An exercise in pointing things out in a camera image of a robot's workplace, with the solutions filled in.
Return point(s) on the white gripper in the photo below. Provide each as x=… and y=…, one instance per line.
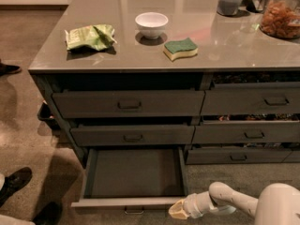
x=191, y=205

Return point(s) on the grey drawer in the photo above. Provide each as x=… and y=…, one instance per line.
x=248, y=132
x=132, y=135
x=133, y=179
x=241, y=156
x=252, y=98
x=151, y=103

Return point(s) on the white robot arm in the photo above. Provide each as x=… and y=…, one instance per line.
x=278, y=204

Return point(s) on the grey drawer cabinet island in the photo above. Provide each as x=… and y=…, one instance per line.
x=230, y=50

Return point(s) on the black shoe bottom left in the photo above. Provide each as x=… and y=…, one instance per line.
x=49, y=215

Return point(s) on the black shoe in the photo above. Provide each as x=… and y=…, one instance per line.
x=13, y=183
x=9, y=69
x=49, y=215

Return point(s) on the black shoe middle left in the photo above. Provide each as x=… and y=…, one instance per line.
x=13, y=183

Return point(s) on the green yellow sponge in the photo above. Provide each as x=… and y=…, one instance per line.
x=180, y=49

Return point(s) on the black bin behind cabinet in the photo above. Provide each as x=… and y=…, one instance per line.
x=45, y=115

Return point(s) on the white ceramic bowl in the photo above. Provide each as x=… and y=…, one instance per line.
x=151, y=24

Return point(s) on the green crumpled chip bag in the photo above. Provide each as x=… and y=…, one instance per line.
x=96, y=37

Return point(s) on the glass jar with snacks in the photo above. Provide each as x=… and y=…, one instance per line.
x=281, y=19

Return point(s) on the black shoe upper left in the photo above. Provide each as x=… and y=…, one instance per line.
x=9, y=69

